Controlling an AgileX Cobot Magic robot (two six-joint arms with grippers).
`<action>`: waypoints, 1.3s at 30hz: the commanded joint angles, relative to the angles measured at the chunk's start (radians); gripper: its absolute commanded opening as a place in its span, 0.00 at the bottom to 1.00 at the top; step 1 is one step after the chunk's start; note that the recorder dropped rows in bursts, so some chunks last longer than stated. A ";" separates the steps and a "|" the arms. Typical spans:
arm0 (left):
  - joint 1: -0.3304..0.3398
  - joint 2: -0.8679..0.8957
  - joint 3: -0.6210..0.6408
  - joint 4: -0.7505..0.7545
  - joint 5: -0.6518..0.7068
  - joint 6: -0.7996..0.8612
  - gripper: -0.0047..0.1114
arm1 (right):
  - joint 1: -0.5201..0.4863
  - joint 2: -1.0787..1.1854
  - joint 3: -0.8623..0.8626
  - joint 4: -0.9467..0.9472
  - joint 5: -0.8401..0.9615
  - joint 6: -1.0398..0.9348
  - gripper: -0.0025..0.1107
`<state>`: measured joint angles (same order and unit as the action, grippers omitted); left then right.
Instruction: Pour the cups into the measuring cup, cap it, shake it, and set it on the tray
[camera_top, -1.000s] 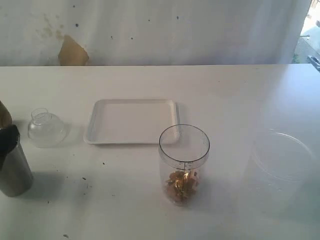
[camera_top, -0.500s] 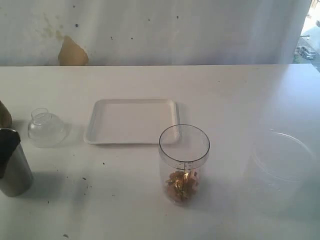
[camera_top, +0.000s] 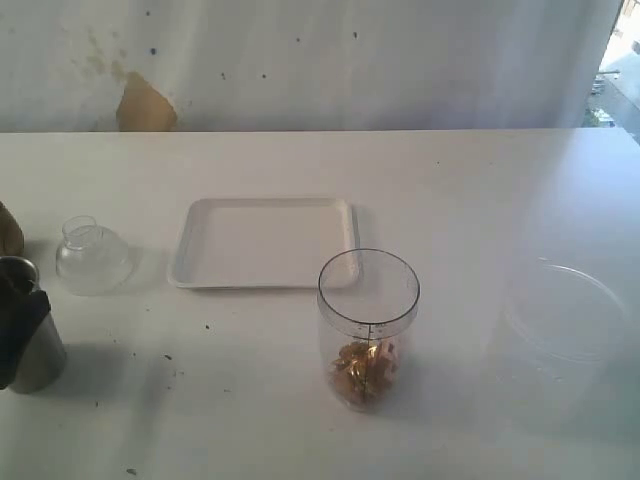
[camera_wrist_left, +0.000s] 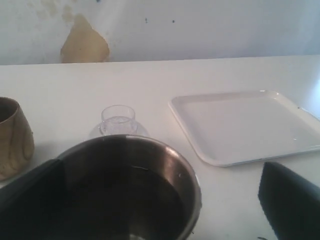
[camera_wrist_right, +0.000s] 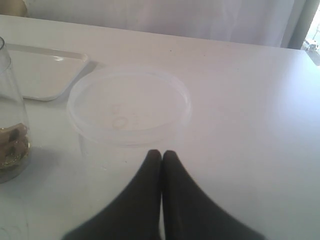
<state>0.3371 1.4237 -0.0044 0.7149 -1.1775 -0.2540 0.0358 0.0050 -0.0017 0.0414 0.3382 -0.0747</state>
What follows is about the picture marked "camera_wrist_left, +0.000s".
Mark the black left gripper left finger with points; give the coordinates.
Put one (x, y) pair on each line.
(31, 204)

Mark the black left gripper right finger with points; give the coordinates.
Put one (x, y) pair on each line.
(290, 203)

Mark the brown wooden cup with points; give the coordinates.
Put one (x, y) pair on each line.
(16, 139)

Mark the stainless steel cup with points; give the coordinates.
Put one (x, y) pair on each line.
(128, 187)

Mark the clear dome lid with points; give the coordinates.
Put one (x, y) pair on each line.
(118, 120)

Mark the white rectangular tray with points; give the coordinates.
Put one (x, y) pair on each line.
(231, 128)

